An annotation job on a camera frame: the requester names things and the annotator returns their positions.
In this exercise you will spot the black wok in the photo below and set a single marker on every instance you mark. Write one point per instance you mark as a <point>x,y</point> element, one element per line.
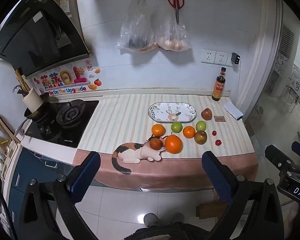
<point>40,116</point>

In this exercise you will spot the colourful wall sticker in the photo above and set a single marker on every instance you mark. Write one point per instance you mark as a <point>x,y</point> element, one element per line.
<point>65,80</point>

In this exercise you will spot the wooden utensils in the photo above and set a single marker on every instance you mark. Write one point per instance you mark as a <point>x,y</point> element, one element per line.
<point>22,81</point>

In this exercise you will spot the cluttered side shelf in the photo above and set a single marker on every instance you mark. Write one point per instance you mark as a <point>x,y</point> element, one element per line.
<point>1,145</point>

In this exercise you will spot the dark red round fruit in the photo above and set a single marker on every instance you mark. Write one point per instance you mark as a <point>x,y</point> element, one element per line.
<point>156,143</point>

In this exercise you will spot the reddish apple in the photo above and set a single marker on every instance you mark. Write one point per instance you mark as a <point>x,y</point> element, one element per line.
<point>206,114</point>

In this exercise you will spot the folded white cloth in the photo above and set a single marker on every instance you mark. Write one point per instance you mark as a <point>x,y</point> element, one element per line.
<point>232,110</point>

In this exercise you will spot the black range hood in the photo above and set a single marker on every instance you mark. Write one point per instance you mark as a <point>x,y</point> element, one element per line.
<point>37,35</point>

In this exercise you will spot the frosted glass sliding door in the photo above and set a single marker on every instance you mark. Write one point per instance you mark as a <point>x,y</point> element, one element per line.
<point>285,75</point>

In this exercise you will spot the plastic bag of eggs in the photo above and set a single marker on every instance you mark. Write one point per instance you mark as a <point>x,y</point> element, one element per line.
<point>173,37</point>

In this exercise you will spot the white wall socket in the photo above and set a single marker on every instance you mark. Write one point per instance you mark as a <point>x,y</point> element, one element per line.
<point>221,58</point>
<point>208,56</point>

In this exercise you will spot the small orange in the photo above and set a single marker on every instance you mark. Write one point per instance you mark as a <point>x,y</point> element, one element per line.
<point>189,132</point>
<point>157,130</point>

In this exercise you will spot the oval floral ceramic plate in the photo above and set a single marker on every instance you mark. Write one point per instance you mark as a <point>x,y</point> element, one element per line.
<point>165,110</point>

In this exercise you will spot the person's grey shoe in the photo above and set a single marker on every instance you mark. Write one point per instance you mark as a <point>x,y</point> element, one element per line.
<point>179,217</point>
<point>152,219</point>

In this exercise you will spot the dark soy sauce bottle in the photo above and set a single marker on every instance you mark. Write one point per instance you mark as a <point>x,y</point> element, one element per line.
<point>218,87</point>

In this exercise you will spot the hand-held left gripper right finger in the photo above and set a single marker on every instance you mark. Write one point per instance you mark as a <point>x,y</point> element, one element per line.
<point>216,175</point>

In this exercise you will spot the red and green apple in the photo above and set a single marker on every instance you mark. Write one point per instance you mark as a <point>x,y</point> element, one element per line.
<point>200,137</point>

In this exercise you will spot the striped tablecloth with cat print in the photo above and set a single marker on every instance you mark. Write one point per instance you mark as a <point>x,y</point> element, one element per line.
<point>125,120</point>

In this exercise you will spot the plastic bag with dark contents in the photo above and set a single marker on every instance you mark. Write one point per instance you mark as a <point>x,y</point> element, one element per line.
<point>137,32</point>

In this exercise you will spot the black gas stove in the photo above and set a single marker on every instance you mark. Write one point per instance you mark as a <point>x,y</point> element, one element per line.
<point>70,120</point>

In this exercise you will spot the person's dark trousers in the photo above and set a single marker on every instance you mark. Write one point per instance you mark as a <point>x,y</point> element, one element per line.
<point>170,231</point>

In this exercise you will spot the large orange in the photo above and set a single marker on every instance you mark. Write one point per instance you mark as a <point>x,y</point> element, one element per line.
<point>173,144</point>

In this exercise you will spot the brown cardboard piece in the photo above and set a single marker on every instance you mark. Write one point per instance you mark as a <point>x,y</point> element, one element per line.
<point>210,210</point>

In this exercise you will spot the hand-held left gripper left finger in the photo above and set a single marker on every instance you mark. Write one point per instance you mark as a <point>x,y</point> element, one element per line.
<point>86,172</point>

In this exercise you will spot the blue kitchen cabinet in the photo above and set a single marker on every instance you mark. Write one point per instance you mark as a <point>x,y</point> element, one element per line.
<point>27,170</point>

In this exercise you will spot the black plug adapter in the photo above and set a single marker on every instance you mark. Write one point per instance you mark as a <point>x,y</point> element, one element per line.
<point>236,58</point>

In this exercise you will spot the cream utensil holder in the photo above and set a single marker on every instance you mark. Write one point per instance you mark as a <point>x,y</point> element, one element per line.
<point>33,101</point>

